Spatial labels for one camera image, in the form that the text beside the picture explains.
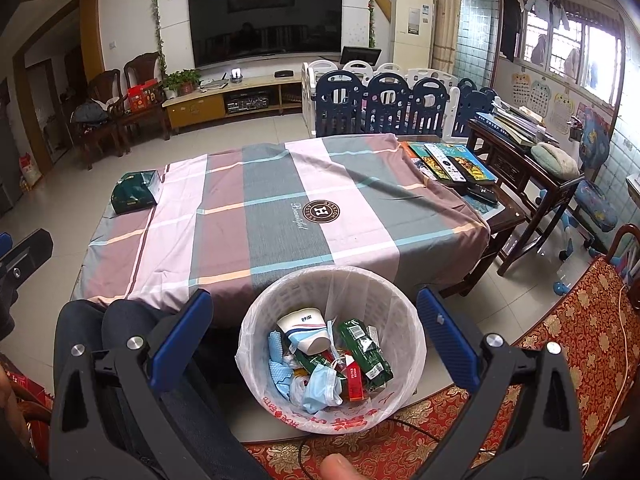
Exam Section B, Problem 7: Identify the dark bag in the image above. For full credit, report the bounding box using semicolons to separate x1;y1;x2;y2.
71;100;110;125

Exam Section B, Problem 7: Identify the dark wooden side table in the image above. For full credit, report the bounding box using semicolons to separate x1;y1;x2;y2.
467;119;586;276

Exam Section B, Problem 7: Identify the white cable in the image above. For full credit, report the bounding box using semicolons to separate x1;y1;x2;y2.
616;285;632;411

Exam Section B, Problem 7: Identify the beige curtain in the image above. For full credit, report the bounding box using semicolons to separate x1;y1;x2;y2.
429;0;463;75

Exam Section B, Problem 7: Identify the blue face mask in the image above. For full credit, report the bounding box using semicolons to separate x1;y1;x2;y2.
301;364;343;413

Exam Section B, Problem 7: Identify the black remote control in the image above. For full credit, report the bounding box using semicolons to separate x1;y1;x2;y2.
467;185;500;205

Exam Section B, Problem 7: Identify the grey cushion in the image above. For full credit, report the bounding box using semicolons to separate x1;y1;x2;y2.
530;142;581;180

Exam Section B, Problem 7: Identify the blue white playpen fence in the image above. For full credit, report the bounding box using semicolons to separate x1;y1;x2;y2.
301;60;501;141

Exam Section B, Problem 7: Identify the barred window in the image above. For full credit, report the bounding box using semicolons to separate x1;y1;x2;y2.
520;0;626;106

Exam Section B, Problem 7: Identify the potted green plant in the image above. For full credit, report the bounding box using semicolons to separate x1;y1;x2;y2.
163;69;202;100

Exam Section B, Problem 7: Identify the small green wrapper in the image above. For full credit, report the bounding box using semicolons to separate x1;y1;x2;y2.
292;347;333;376

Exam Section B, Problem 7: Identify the wooden television cabinet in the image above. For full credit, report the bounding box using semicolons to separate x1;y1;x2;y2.
164;74;303;133

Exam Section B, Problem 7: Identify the large green wrapper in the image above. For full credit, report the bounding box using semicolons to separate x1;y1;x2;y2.
337;319;393;391

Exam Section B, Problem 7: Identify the stack of books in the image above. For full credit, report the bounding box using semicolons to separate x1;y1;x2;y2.
472;100;561;148

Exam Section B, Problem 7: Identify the red gift box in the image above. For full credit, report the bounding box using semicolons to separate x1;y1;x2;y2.
127;80;163;112

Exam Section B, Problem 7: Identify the carved wooden armchair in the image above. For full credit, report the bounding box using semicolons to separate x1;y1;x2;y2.
607;222;640;281

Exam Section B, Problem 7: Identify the blue child chair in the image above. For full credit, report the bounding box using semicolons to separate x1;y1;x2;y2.
560;107;621;261

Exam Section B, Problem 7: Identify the white remote control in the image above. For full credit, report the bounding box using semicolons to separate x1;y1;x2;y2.
425;144;463;181

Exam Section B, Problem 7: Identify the plaid tablecloth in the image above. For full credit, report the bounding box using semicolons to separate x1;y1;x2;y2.
70;132;492;316

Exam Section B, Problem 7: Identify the yellow green picture book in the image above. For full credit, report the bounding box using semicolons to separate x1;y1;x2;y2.
452;144;498;182

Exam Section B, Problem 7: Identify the black monitor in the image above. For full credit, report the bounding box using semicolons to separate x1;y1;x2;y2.
340;46;382;66

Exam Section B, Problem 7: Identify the white red sack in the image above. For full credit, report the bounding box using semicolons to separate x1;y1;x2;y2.
19;154;43;191

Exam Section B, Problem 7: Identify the red printed box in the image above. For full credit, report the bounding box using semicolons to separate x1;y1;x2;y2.
10;370;53;411

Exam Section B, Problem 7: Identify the person's right hand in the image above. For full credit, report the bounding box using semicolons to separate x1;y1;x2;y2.
320;454;358;480

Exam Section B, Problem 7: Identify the green tissue pack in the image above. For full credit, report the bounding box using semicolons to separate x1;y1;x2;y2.
110;169;162;216

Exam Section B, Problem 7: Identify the white floor air conditioner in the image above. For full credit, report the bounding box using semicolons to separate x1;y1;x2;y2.
391;0;435;68

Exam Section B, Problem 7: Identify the children wall chart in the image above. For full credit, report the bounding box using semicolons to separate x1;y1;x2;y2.
510;72;532;106
530;79;552;111
552;91;576;135

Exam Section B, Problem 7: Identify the white waste bin with bag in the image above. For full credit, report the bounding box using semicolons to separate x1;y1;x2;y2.
235;266;427;436

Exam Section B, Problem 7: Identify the dark wooden chair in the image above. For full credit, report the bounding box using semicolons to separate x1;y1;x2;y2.
123;52;171;143
62;69;126;171

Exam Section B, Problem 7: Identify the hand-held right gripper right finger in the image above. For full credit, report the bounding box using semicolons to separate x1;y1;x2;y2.
416;286;587;480

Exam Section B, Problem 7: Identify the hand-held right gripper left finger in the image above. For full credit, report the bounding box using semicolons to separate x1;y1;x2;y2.
49;289;214;480

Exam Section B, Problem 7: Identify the light hanging garment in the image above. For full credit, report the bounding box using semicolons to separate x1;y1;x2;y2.
522;0;571;31

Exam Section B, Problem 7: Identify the light blue wrapper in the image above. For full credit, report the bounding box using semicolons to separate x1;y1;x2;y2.
267;330;296;401

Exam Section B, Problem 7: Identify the red cigarette box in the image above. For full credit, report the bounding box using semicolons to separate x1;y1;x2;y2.
342;355;366;402

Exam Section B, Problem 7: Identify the blue striped paper cup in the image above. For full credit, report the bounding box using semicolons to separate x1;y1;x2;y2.
276;309;332;356

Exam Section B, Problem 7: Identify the black audio amplifier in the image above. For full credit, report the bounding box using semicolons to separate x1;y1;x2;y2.
226;96;268;113

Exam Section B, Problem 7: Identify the black flat television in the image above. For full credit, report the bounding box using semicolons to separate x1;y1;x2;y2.
187;0;343;69

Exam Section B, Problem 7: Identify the red gold patterned cushion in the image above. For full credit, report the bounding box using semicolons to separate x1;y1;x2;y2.
245;255;640;480

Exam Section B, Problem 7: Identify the white plastic trash basket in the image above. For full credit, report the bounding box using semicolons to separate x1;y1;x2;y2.
235;266;427;435

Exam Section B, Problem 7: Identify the dark hanging garment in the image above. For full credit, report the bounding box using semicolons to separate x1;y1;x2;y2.
501;0;523;61

